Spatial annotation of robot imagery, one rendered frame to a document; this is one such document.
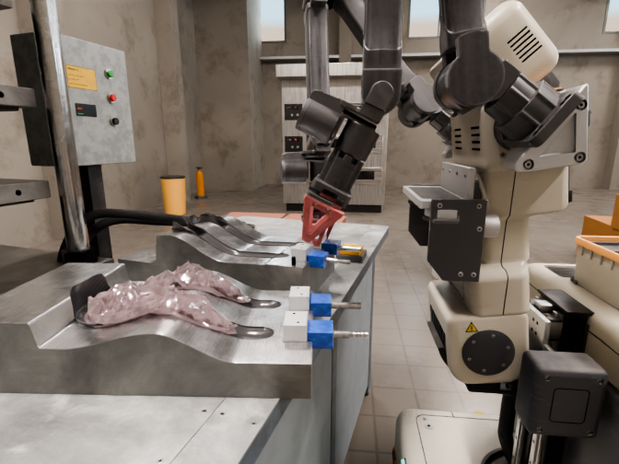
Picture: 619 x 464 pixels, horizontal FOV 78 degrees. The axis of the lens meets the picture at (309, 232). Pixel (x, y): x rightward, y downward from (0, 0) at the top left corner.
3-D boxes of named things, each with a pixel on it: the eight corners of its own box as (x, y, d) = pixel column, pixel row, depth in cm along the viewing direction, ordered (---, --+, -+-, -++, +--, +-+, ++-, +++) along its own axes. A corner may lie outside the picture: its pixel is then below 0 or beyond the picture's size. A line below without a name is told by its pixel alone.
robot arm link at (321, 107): (399, 87, 54) (392, 94, 63) (327, 50, 54) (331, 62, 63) (358, 162, 57) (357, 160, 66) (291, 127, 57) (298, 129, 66)
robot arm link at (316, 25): (330, -25, 93) (321, 6, 103) (307, -27, 92) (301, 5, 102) (336, 145, 88) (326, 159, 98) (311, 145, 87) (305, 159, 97)
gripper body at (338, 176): (309, 189, 59) (330, 145, 57) (314, 182, 68) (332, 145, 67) (345, 208, 59) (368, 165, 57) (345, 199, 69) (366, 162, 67)
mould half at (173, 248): (334, 270, 106) (335, 222, 103) (303, 307, 82) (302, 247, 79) (183, 253, 122) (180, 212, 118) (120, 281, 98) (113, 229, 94)
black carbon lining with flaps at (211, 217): (307, 249, 101) (307, 214, 98) (283, 268, 86) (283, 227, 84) (195, 238, 112) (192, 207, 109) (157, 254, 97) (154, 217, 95)
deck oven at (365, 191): (278, 214, 622) (275, 63, 569) (292, 201, 751) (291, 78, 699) (387, 216, 599) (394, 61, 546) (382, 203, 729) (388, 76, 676)
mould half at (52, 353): (314, 316, 78) (314, 264, 75) (310, 399, 53) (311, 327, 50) (75, 312, 79) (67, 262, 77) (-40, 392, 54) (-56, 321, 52)
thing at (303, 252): (352, 271, 86) (353, 248, 85) (347, 277, 82) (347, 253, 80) (298, 264, 90) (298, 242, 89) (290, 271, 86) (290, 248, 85)
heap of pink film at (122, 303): (253, 295, 74) (252, 256, 72) (233, 342, 56) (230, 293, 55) (122, 293, 74) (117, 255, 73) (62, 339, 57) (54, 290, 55)
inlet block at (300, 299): (359, 313, 73) (360, 286, 72) (362, 325, 68) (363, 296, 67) (291, 312, 73) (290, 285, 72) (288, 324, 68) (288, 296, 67)
